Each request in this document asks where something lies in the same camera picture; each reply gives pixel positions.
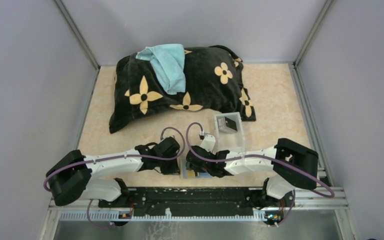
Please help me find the beige card holder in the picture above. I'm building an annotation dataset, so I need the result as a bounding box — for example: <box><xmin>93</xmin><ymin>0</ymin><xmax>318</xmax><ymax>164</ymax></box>
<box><xmin>180</xmin><ymin>159</ymin><xmax>212</xmax><ymax>179</ymax></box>

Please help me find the white plastic tray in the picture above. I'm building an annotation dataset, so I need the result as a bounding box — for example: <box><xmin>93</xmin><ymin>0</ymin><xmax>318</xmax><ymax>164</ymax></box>
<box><xmin>214</xmin><ymin>112</ymin><xmax>246</xmax><ymax>159</ymax></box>

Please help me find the stack of credit cards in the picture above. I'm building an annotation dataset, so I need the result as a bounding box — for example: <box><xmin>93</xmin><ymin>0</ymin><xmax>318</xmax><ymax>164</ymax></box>
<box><xmin>217</xmin><ymin>116</ymin><xmax>238</xmax><ymax>134</ymax></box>

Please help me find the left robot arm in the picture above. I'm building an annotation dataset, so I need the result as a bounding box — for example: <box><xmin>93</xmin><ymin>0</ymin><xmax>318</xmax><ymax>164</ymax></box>
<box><xmin>44</xmin><ymin>136</ymin><xmax>183</xmax><ymax>208</ymax></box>

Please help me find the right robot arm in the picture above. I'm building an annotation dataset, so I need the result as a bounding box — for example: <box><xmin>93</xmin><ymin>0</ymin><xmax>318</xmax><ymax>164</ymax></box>
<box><xmin>186</xmin><ymin>137</ymin><xmax>319</xmax><ymax>206</ymax></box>

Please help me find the black pillow with yellow flowers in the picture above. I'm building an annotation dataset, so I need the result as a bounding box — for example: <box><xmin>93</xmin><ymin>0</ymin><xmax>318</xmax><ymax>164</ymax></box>
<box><xmin>109</xmin><ymin>44</ymin><xmax>256</xmax><ymax>134</ymax></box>

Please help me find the light blue towel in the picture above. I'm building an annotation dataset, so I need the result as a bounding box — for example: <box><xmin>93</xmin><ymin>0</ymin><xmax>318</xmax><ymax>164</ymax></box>
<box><xmin>135</xmin><ymin>43</ymin><xmax>186</xmax><ymax>95</ymax></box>

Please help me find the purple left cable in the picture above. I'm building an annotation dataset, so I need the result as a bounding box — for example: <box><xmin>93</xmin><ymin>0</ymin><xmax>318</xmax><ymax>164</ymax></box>
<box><xmin>42</xmin><ymin>126</ymin><xmax>187</xmax><ymax>230</ymax></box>

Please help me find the purple cable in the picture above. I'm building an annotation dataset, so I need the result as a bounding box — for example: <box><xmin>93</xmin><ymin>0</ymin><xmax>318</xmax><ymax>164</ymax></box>
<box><xmin>185</xmin><ymin>122</ymin><xmax>335</xmax><ymax>227</ymax></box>
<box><xmin>42</xmin><ymin>126</ymin><xmax>187</xmax><ymax>230</ymax></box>

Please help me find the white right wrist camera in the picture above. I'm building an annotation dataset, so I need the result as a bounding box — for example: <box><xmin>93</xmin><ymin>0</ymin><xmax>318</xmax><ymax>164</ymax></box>
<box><xmin>199</xmin><ymin>133</ymin><xmax>216</xmax><ymax>153</ymax></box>

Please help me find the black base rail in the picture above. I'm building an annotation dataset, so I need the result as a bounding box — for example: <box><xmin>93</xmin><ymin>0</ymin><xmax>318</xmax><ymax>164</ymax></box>
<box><xmin>97</xmin><ymin>186</ymin><xmax>296</xmax><ymax>220</ymax></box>

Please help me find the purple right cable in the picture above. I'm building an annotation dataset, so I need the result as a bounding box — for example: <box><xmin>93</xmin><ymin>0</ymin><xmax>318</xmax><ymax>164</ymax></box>
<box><xmin>185</xmin><ymin>122</ymin><xmax>335</xmax><ymax>227</ymax></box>

